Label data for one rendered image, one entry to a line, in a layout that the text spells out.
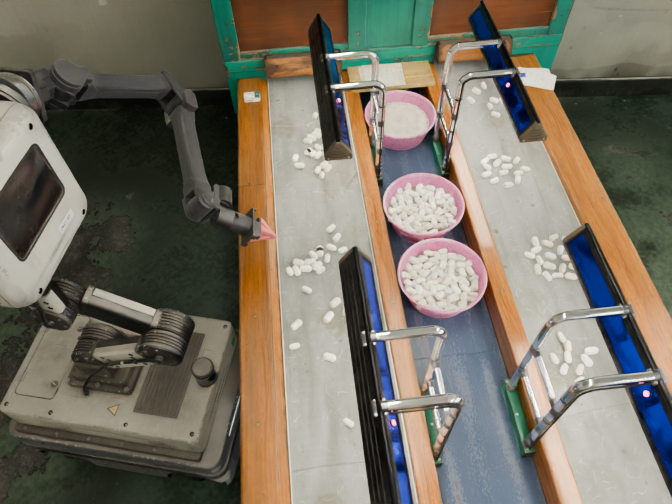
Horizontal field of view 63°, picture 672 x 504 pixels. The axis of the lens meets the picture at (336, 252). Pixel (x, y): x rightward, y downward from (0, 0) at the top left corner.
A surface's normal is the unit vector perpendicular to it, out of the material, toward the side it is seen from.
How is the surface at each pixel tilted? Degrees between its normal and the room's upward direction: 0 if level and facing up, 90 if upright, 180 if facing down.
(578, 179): 0
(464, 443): 0
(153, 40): 90
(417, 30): 90
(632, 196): 0
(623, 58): 90
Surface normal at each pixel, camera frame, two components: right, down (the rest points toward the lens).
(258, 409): -0.02, -0.58
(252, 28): 0.11, 0.81
